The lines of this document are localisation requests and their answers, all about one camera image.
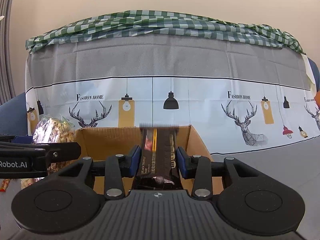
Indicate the blue sofa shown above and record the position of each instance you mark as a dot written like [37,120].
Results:
[13,116]

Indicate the yellow brown candy wrapper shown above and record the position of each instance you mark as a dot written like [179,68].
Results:
[4,185]

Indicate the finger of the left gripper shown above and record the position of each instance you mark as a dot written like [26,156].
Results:
[51,152]
[15,138]

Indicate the brown cardboard box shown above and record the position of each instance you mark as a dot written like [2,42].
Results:
[102,142]

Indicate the round puffed grain snack pack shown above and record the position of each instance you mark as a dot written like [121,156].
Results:
[52,130]

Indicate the grey deer print sofa cover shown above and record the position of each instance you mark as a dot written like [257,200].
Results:
[254,102]

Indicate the green checkered cloth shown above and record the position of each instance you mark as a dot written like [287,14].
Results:
[133,23]

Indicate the grey window curtain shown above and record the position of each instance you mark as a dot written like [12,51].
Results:
[7,85]

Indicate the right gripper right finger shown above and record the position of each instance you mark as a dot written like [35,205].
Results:
[243,197]

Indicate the black truffle chocolate bar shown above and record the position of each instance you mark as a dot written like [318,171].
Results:
[158,170]

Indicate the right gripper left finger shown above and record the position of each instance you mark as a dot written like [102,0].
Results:
[72,197]

